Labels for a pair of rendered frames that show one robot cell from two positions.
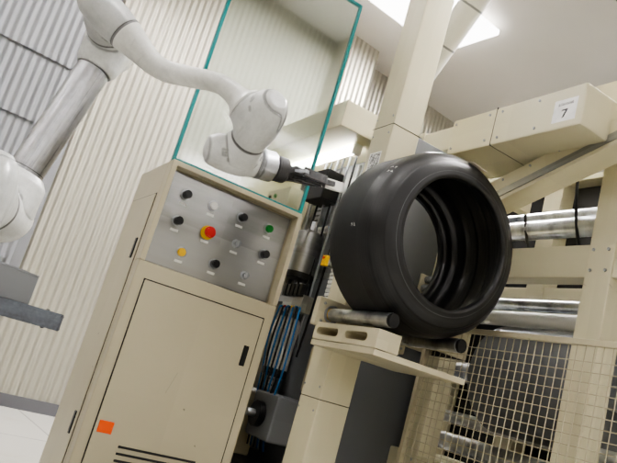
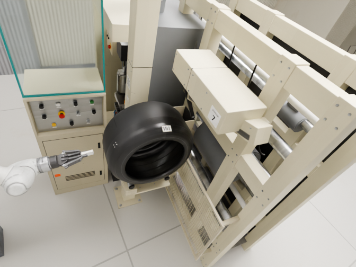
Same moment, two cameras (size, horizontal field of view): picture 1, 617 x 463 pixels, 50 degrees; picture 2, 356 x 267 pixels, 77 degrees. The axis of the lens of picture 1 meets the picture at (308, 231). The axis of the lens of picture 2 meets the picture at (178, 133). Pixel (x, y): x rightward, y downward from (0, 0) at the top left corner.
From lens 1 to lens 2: 2.06 m
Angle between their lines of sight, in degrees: 56
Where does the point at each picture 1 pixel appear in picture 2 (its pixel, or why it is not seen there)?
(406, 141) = (143, 73)
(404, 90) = (135, 45)
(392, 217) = (117, 169)
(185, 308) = (65, 142)
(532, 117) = (202, 99)
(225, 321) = (86, 140)
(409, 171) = (122, 150)
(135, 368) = not seen: hidden behind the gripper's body
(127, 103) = not seen: outside the picture
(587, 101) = (224, 123)
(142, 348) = not seen: hidden behind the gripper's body
